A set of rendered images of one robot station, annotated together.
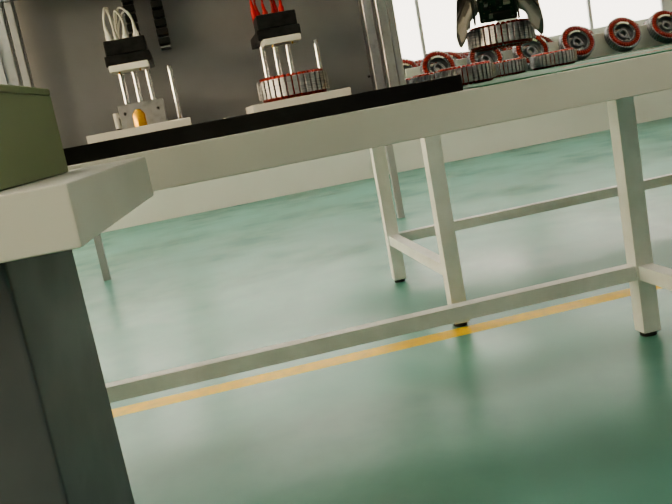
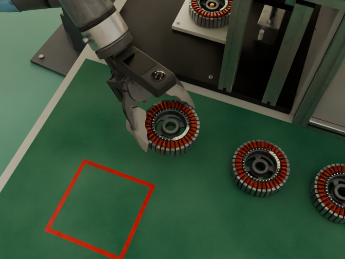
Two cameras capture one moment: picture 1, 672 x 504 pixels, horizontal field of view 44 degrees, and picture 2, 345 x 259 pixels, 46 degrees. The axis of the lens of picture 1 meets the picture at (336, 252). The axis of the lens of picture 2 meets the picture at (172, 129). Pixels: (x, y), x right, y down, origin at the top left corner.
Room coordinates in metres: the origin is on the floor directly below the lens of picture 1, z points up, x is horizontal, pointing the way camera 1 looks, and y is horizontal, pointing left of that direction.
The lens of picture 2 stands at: (1.60, -0.68, 1.50)
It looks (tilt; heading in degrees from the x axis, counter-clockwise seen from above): 60 degrees down; 120
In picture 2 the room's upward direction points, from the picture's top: straight up
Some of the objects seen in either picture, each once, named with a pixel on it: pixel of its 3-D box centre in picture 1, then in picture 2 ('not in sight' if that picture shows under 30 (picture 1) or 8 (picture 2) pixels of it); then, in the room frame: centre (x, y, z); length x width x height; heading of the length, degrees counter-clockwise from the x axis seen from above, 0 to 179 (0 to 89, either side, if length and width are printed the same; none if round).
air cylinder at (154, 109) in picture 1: (144, 117); not in sight; (1.43, 0.28, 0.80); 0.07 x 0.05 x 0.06; 98
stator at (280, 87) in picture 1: (293, 85); (211, 6); (1.32, 0.02, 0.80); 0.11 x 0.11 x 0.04
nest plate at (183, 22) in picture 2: (296, 101); (210, 14); (1.32, 0.02, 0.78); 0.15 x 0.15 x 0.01; 8
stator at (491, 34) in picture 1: (500, 35); (170, 127); (1.40, -0.34, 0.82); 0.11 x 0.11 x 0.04
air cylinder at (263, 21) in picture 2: not in sight; (269, 23); (1.46, 0.04, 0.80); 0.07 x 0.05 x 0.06; 98
